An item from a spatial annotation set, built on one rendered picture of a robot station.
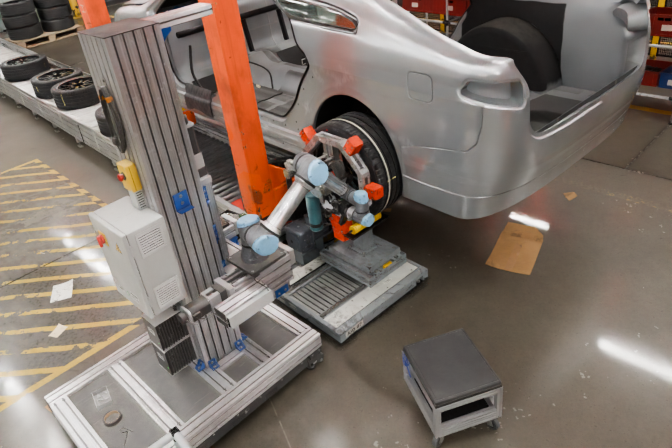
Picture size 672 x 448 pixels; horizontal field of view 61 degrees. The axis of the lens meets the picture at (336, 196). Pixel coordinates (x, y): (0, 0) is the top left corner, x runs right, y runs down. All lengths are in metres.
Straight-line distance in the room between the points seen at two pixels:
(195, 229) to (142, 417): 1.01
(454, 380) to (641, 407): 1.00
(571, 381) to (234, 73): 2.53
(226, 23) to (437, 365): 2.15
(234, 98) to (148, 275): 1.25
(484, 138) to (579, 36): 1.75
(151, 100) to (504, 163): 1.72
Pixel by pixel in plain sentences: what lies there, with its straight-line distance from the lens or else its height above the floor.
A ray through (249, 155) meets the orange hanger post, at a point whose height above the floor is 0.99.
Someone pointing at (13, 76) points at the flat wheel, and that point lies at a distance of 9.83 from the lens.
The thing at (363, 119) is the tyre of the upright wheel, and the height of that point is 1.17.
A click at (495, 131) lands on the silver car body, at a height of 1.29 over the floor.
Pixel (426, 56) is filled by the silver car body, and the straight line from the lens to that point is 2.97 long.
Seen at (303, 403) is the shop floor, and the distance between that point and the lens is 3.31.
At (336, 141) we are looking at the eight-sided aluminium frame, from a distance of 3.33.
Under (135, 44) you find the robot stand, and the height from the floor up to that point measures 1.97.
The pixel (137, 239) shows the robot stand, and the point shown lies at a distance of 2.65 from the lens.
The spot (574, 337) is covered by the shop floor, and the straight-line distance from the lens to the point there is 3.67.
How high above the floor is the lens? 2.50
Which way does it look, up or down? 30 degrees down
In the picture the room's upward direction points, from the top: 7 degrees counter-clockwise
